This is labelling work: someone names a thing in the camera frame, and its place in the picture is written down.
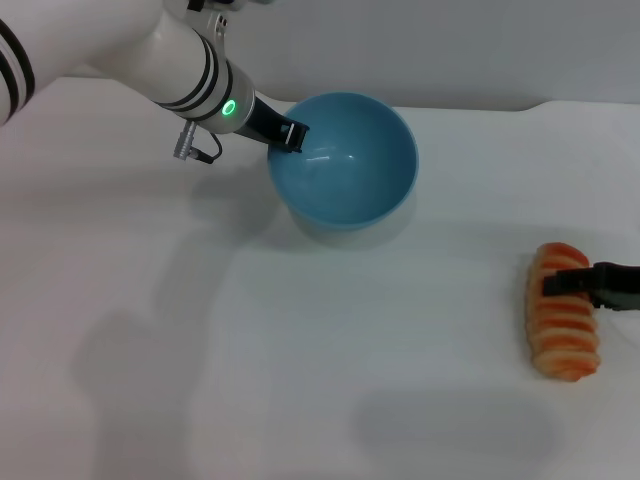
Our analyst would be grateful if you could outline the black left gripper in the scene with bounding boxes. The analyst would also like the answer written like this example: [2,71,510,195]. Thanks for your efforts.
[233,93,312,154]

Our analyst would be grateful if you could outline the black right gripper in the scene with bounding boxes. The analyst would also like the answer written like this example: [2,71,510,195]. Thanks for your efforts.
[543,261,640,315]

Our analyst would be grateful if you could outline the orange striped bread loaf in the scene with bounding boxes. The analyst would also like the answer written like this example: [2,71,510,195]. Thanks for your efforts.
[522,241,602,384]

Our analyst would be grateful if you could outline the blue bowl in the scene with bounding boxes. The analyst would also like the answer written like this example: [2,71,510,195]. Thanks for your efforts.
[266,90,420,233]

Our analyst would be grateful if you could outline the left arm connector cable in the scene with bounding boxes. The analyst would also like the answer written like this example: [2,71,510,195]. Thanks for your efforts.
[172,118,223,167]

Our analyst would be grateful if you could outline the left camera mount bracket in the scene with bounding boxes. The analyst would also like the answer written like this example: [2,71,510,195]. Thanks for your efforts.
[185,0,232,40]

